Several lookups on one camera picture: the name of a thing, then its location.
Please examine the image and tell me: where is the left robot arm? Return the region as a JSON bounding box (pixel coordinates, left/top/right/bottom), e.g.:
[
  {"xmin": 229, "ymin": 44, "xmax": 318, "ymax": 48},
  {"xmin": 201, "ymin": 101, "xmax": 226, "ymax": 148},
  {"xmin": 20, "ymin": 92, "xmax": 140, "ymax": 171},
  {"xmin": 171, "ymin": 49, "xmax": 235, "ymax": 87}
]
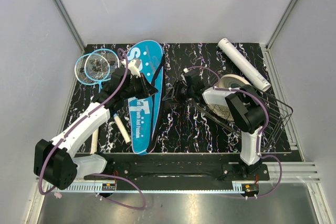
[{"xmin": 33, "ymin": 68, "xmax": 158, "ymax": 190}]

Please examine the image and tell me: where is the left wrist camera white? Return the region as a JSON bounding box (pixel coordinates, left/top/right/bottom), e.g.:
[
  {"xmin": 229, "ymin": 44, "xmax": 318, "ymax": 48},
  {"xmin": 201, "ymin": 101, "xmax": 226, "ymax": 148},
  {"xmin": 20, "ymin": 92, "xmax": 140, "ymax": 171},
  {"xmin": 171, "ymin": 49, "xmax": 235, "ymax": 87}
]
[{"xmin": 128, "ymin": 58, "xmax": 143, "ymax": 77}]

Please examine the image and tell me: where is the blue racket cover bag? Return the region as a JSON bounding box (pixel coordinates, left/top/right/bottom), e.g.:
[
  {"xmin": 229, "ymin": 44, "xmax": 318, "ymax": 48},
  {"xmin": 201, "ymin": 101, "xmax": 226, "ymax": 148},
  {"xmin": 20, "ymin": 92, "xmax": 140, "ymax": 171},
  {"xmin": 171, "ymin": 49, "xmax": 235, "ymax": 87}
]
[{"xmin": 127, "ymin": 40, "xmax": 165, "ymax": 155}]

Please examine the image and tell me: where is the blue badminton racket back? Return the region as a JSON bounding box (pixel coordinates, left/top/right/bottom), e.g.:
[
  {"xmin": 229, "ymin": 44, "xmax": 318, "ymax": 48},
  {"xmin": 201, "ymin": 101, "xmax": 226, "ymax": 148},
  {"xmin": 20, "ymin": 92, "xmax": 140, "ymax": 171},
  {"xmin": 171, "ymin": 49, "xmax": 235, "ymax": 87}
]
[{"xmin": 75, "ymin": 52, "xmax": 106, "ymax": 154}]

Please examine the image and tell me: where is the blue badminton racket front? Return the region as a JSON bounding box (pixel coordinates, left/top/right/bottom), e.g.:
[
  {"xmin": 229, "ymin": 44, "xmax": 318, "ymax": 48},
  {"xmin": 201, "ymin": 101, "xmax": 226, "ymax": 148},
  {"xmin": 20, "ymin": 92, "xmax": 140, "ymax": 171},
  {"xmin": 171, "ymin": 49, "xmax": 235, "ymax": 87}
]
[{"xmin": 84, "ymin": 49, "xmax": 131, "ymax": 147}]

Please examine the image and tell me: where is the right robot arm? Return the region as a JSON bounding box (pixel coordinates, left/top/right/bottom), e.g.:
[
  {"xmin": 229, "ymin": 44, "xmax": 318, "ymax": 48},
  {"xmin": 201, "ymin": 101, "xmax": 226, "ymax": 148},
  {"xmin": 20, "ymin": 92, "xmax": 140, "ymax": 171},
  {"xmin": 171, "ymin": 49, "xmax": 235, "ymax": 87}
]
[{"xmin": 162, "ymin": 69, "xmax": 269, "ymax": 180}]

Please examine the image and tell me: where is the black wire dish rack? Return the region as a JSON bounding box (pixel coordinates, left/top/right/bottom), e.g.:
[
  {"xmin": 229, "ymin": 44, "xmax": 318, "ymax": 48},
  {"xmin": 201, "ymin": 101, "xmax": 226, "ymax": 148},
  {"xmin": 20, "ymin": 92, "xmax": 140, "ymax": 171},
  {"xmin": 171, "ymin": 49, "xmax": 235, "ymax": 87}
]
[{"xmin": 194, "ymin": 84, "xmax": 293, "ymax": 153}]

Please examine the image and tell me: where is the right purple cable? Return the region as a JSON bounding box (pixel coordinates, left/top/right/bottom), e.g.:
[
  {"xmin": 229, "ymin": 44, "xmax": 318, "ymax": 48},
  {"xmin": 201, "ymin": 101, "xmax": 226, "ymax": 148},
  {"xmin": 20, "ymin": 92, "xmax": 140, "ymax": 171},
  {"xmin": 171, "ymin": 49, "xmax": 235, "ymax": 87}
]
[{"xmin": 187, "ymin": 66, "xmax": 283, "ymax": 199}]

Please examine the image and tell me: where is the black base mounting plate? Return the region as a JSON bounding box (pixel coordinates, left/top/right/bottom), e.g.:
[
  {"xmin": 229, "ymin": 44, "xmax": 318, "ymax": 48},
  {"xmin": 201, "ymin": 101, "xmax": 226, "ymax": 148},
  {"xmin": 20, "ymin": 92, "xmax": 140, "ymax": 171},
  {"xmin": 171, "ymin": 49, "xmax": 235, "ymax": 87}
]
[{"xmin": 83, "ymin": 153, "xmax": 271, "ymax": 190}]

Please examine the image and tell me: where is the white shuttlecock tube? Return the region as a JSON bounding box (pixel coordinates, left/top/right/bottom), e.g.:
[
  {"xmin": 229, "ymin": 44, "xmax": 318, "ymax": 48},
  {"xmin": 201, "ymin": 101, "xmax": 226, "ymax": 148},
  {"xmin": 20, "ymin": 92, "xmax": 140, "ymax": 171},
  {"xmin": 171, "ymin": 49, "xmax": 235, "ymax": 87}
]
[{"xmin": 218, "ymin": 38, "xmax": 271, "ymax": 92}]

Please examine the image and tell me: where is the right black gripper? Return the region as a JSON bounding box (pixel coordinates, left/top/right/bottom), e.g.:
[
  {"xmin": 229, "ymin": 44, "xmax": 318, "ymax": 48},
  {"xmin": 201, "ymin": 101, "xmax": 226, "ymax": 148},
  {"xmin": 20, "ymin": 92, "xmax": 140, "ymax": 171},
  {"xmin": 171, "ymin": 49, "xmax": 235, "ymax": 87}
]
[{"xmin": 162, "ymin": 80, "xmax": 194, "ymax": 106}]

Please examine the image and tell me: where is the blue badminton racket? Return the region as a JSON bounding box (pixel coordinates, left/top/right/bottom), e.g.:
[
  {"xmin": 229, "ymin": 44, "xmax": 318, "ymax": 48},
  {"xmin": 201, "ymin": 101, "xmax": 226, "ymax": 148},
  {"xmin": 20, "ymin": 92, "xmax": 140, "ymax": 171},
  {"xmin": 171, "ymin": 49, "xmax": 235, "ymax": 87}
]
[
  {"xmin": 75, "ymin": 52, "xmax": 106, "ymax": 154},
  {"xmin": 84, "ymin": 49, "xmax": 131, "ymax": 147}
]

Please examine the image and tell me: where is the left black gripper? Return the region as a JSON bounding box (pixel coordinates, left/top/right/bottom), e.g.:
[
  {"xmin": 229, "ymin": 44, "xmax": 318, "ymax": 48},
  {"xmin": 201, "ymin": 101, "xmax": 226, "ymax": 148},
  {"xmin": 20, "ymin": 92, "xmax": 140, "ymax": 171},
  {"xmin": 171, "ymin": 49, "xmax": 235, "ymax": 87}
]
[{"xmin": 122, "ymin": 73, "xmax": 158, "ymax": 100}]

